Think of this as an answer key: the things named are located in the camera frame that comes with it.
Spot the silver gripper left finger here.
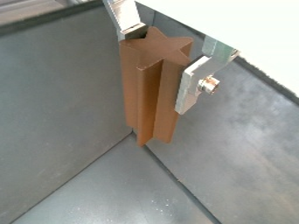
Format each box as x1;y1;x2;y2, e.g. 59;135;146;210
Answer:
103;0;148;40

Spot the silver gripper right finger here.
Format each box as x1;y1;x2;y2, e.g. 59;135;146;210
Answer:
175;36;239;115

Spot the brown star prism block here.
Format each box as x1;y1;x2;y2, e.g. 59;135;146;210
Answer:
119;27;192;145

